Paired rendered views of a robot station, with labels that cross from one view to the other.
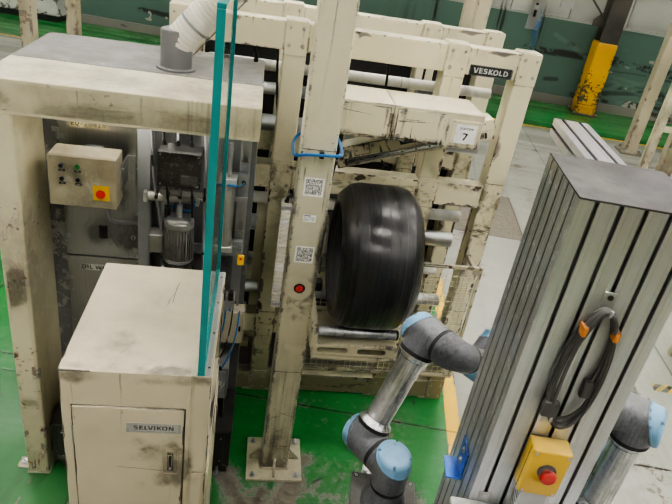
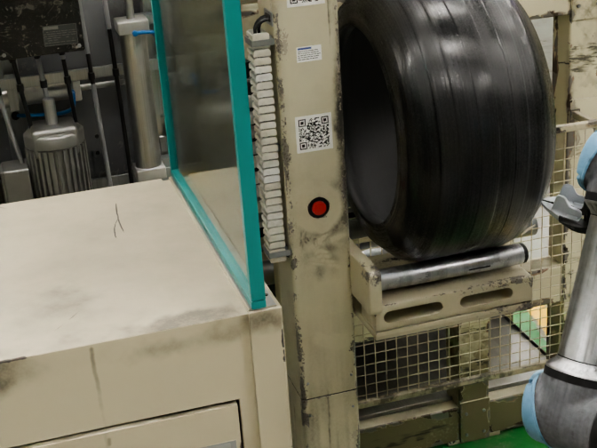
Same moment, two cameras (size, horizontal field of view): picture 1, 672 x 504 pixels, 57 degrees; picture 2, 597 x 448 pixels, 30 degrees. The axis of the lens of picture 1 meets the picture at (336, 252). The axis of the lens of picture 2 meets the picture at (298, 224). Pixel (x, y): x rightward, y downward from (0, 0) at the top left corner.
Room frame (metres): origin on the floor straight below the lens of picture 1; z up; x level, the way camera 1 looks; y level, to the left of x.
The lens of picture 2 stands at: (0.02, 0.36, 1.89)
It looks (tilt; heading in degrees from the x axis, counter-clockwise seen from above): 22 degrees down; 355
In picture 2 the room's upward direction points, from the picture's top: 4 degrees counter-clockwise
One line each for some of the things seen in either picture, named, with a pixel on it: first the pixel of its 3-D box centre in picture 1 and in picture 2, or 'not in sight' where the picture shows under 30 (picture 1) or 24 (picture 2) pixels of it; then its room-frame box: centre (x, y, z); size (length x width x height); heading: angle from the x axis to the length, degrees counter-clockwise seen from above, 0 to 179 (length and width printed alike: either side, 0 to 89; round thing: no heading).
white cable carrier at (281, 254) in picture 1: (281, 254); (268, 148); (2.13, 0.21, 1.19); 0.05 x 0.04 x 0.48; 10
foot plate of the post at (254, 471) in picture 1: (273, 456); not in sight; (2.18, 0.13, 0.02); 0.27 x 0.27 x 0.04; 10
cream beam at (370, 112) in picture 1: (404, 116); not in sight; (2.55, -0.19, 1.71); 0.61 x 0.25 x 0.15; 100
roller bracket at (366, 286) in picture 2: (312, 310); (345, 257); (2.21, 0.06, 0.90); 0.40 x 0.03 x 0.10; 10
